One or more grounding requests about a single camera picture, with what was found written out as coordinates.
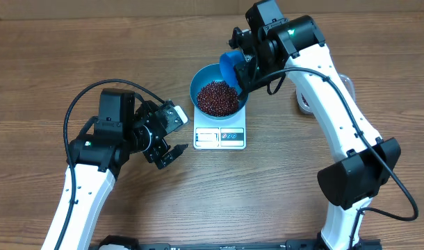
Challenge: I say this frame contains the teal metal bowl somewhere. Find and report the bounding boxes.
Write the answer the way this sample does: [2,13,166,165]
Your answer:
[190,63,248,118]

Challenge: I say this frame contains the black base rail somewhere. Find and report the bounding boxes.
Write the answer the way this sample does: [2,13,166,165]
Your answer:
[88,235,383,250]

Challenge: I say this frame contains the clear plastic container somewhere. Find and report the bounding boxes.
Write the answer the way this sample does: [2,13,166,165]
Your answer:
[296,74,356,115]

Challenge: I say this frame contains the white digital kitchen scale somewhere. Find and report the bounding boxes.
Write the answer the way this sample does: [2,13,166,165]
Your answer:
[193,107,247,150]

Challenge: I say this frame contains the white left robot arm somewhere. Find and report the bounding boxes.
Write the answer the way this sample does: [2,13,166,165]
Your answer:
[42,88,189,249]

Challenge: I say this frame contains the blue plastic measuring scoop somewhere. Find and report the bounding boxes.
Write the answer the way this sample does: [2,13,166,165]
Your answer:
[219,51,245,94]

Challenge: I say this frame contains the red beans in bowl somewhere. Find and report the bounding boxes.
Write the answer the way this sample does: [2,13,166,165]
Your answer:
[197,81,239,117]

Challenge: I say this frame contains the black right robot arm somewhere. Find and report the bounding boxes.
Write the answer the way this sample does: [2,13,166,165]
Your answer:
[229,1,401,249]

